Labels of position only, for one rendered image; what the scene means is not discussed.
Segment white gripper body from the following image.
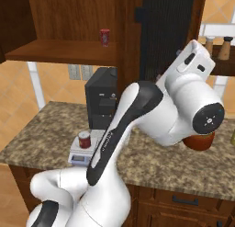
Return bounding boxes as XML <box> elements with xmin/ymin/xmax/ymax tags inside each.
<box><xmin>185</xmin><ymin>39</ymin><xmax>217</xmax><ymax>68</ymax></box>

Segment dark cabinet door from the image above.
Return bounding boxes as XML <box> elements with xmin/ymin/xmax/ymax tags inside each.
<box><xmin>139</xmin><ymin>0</ymin><xmax>207</xmax><ymax>84</ymax></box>

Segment dark red food can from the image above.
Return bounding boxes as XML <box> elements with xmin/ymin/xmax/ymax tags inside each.
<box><xmin>78</xmin><ymin>131</ymin><xmax>92</xmax><ymax>150</ymax></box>

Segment white digital scale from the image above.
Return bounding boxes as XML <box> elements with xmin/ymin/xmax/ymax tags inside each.
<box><xmin>67</xmin><ymin>129</ymin><xmax>106</xmax><ymax>167</ymax></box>

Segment brown wooden base cabinet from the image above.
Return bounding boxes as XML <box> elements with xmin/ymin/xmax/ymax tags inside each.
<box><xmin>8</xmin><ymin>164</ymin><xmax>235</xmax><ymax>227</ymax></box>

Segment white-capped wooden shaker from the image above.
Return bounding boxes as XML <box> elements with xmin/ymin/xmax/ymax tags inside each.
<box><xmin>204</xmin><ymin>35</ymin><xmax>217</xmax><ymax>56</ymax></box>

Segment black-capped wooden shaker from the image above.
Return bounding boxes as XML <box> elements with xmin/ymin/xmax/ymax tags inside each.
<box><xmin>218</xmin><ymin>36</ymin><xmax>234</xmax><ymax>62</ymax></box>

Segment red-orange bowl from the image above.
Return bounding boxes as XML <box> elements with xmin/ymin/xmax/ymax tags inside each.
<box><xmin>183</xmin><ymin>131</ymin><xmax>216</xmax><ymax>152</ymax></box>

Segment slim red drink can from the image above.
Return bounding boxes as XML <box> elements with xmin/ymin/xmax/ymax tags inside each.
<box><xmin>99</xmin><ymin>28</ymin><xmax>111</xmax><ymax>48</ymax></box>

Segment black coffee machine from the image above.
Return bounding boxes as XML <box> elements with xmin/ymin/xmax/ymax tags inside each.
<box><xmin>84</xmin><ymin>66</ymin><xmax>119</xmax><ymax>131</ymax></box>

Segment brown wooden drawer front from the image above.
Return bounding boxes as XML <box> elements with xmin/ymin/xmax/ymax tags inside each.
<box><xmin>152</xmin><ymin>187</ymin><xmax>235</xmax><ymax>216</ymax></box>

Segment dark wooden wall shelf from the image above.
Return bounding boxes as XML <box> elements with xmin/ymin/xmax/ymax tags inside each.
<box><xmin>208</xmin><ymin>44</ymin><xmax>235</xmax><ymax>77</ymax></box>

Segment grey wall outlet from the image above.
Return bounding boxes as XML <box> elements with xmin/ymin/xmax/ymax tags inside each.
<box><xmin>80</xmin><ymin>64</ymin><xmax>94</xmax><ymax>82</ymax></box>
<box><xmin>67</xmin><ymin>63</ymin><xmax>82</xmax><ymax>81</ymax></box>

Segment brown wooden wall cabinet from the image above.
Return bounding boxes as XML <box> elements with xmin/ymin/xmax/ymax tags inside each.
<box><xmin>0</xmin><ymin>0</ymin><xmax>145</xmax><ymax>94</ymax></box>

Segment black drawer handle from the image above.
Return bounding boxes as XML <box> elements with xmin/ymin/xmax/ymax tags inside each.
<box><xmin>172</xmin><ymin>195</ymin><xmax>199</xmax><ymax>207</ymax></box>

